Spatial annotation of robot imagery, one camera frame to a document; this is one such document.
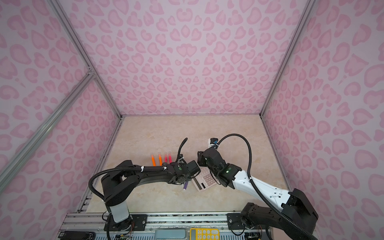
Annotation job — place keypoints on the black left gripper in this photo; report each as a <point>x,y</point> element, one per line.
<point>190,177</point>

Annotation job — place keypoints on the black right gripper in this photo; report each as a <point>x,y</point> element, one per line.
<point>201,158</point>

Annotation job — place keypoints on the orange highlighter pen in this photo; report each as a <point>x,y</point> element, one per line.
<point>153,160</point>
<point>160,160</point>

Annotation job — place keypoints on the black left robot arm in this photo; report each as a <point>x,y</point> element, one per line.
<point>119,182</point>

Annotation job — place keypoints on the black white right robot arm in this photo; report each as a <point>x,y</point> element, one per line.
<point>290,211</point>

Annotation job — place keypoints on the white pink calculator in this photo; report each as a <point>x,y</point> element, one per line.
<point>204,180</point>

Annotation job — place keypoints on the grey metal pencil case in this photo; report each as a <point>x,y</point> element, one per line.
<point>171,234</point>

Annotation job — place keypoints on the yellow calculator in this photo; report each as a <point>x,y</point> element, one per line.
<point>204,234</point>

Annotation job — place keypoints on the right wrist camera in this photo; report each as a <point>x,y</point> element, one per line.
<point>213,142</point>

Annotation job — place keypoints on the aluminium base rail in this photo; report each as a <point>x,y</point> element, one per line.
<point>145,225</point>

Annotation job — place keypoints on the diagonal aluminium frame bar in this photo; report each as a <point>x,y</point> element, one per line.
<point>21,157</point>

